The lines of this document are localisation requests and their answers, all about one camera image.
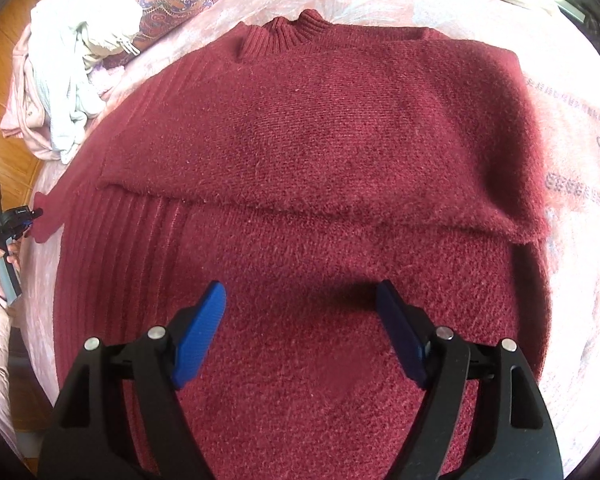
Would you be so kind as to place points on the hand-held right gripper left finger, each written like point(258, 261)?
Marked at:
point(200, 330)

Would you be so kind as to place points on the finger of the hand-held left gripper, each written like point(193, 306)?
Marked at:
point(35, 211)

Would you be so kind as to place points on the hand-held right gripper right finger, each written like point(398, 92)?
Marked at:
point(400, 330)

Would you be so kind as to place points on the dark red knit sweater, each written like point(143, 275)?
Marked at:
point(305, 160)

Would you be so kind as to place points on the pile of white pink clothes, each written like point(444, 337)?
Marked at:
point(65, 85)

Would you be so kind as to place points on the pale pink garment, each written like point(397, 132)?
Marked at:
point(22, 110)

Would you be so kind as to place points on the light pink knit garment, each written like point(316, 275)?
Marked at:
point(105, 77)

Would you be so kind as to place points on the pink printed blanket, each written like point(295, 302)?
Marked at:
point(570, 310)

